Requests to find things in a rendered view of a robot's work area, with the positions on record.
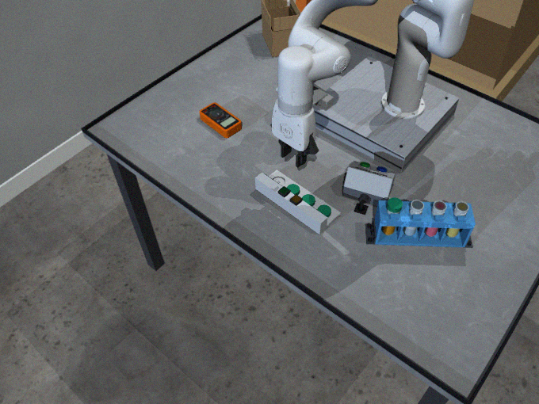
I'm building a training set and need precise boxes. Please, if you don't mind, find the white tube neck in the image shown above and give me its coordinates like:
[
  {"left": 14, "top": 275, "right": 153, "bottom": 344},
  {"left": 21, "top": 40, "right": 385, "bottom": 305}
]
[{"left": 454, "top": 201, "right": 469, "bottom": 215}]

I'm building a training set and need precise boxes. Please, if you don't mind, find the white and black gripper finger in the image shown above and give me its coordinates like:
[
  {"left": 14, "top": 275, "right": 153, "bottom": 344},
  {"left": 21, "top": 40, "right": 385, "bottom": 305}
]
[
  {"left": 296, "top": 134, "right": 319, "bottom": 168},
  {"left": 278, "top": 139, "right": 292, "bottom": 158}
]

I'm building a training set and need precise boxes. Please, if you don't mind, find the brown cardboard box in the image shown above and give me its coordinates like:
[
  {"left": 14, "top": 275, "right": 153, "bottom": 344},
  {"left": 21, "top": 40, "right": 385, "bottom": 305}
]
[{"left": 261, "top": 0, "right": 300, "bottom": 57}]

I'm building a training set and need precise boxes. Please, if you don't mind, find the orange pocket multimeter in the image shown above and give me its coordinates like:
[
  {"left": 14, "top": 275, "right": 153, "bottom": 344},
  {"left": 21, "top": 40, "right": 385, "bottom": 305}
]
[{"left": 200, "top": 102, "right": 242, "bottom": 138}]

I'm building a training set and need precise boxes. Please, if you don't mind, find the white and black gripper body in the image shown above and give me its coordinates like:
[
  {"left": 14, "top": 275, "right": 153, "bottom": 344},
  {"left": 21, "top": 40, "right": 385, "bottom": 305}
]
[{"left": 272, "top": 99, "right": 316, "bottom": 151}]

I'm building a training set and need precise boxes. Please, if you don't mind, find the black table edge trim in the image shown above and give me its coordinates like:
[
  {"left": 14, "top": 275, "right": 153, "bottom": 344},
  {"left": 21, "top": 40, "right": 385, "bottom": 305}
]
[{"left": 81, "top": 15, "right": 539, "bottom": 404}]

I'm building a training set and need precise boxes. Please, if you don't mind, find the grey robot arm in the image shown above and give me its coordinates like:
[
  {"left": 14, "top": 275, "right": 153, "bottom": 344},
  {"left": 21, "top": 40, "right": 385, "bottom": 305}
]
[{"left": 276, "top": 0, "right": 474, "bottom": 119}]

